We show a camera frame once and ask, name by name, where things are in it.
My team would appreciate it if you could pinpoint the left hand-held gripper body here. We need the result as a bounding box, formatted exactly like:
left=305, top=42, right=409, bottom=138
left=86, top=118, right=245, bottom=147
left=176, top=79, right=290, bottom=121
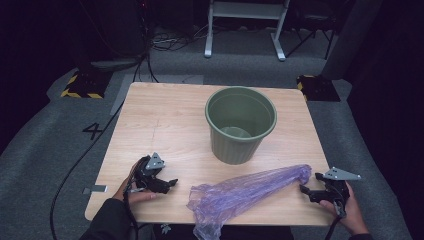
left=134, top=152, right=166, bottom=192

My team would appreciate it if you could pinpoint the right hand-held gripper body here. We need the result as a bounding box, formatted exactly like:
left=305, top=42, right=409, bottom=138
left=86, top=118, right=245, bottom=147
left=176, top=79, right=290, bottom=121
left=319, top=166, right=362, bottom=206

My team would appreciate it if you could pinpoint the purple plastic bag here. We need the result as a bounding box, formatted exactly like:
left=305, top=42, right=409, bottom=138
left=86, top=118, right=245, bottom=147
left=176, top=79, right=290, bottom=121
left=186, top=163, right=313, bottom=240

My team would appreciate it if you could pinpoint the green plastic bin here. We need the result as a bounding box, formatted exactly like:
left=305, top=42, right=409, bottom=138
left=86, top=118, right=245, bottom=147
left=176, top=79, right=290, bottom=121
left=204, top=85, right=278, bottom=166

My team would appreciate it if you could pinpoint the person's left hand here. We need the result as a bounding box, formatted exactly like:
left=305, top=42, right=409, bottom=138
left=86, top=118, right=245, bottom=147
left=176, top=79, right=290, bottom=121
left=113, top=159, right=158, bottom=206

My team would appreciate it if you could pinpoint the person's right hand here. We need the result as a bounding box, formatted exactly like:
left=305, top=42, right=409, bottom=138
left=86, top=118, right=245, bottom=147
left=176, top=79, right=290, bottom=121
left=319, top=181, right=370, bottom=236

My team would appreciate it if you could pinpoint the grey tape strip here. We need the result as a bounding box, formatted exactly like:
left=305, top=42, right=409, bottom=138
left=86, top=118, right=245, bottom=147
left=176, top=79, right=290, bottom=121
left=82, top=184, right=109, bottom=195

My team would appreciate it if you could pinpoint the person's dark clothing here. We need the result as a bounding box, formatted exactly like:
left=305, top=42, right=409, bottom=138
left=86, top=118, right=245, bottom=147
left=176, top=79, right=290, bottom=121
left=151, top=223, right=295, bottom=240

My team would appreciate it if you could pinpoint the yellow-black striped base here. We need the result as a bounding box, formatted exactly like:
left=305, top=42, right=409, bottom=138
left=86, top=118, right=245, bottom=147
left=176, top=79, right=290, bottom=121
left=296, top=74, right=342, bottom=103
left=60, top=69, right=113, bottom=100

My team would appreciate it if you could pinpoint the black tripod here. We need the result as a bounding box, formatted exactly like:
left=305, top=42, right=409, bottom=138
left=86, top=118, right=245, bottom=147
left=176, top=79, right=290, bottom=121
left=285, top=13, right=336, bottom=61

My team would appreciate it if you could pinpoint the grey column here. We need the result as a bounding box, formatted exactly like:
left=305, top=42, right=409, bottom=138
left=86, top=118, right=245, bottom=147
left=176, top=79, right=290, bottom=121
left=320, top=0, right=384, bottom=81

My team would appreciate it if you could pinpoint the white metal stand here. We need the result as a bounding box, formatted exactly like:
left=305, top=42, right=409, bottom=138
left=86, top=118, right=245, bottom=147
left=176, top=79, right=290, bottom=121
left=203, top=0, right=291, bottom=63

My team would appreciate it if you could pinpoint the right hand-held gripper cable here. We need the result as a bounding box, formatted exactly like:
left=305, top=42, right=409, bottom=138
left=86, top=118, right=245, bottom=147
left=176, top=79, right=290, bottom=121
left=324, top=199, right=345, bottom=240

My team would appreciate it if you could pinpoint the hand-held gripper cable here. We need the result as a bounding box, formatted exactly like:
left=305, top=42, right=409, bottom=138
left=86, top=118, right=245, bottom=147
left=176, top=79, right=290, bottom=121
left=122, top=179, right=140, bottom=240
left=324, top=199, right=345, bottom=240

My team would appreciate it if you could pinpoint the left hand-held gripper cable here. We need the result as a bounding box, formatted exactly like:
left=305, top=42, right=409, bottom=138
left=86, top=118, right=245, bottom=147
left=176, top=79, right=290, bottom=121
left=122, top=179, right=140, bottom=240

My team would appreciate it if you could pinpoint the long black floor cable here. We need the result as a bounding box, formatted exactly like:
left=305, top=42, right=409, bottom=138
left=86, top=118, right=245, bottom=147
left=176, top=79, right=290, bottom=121
left=49, top=53, right=152, bottom=240

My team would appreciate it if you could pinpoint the bundle of floor cables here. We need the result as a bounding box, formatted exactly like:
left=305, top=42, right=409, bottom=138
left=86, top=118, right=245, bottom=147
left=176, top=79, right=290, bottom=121
left=149, top=24, right=208, bottom=53

